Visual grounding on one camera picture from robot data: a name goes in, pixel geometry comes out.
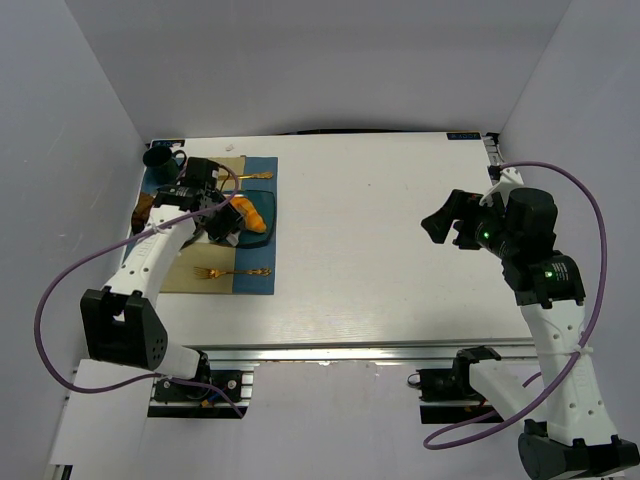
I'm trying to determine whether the large striped croissant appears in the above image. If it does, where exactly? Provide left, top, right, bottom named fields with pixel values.
left=231, top=196, right=267, bottom=234

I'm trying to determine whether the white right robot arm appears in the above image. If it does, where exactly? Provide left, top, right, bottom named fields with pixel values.
left=421, top=187, right=639, bottom=479

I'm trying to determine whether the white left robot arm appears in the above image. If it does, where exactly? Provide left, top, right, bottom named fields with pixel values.
left=80, top=157, right=242, bottom=380

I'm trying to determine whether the dark brown bread piece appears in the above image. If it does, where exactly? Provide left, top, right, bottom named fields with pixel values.
left=131, top=192, right=154, bottom=235

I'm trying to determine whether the dark green mug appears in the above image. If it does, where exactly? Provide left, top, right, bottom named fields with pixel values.
left=142, top=145, right=187, bottom=185

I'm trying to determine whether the blue label sticker left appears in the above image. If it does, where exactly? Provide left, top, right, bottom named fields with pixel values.
left=150, top=139, right=185, bottom=149

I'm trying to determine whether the blue label sticker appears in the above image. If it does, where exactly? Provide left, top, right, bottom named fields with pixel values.
left=150, top=139, right=185, bottom=149
left=446, top=132, right=482, bottom=141

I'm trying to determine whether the teal square plate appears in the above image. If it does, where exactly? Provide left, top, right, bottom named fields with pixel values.
left=203, top=190, right=277, bottom=249

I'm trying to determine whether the gold butter knife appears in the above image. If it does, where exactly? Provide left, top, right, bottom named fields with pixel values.
left=219, top=171, right=274, bottom=181

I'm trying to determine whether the blue and beige placemat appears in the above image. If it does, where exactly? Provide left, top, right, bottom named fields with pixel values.
left=137, top=155, right=279, bottom=296

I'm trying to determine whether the gold fork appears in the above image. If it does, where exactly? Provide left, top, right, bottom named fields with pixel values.
left=193, top=267, right=272, bottom=279

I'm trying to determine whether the blue label sticker right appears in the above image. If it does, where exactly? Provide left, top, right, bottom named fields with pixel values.
left=446, top=132, right=482, bottom=141

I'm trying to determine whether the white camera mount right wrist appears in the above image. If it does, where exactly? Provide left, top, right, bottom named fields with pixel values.
left=479, top=165, right=524, bottom=207

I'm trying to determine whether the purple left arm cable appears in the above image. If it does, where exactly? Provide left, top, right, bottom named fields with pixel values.
left=33, top=164, right=246, bottom=419

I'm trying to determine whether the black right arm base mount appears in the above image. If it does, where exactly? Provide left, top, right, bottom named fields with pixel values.
left=407, top=346, right=502, bottom=425

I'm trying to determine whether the aluminium table edge rail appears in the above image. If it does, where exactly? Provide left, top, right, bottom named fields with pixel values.
left=192, top=338, right=536, bottom=364

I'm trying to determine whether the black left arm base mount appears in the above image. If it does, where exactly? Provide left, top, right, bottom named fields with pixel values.
left=147, top=369, right=253, bottom=420

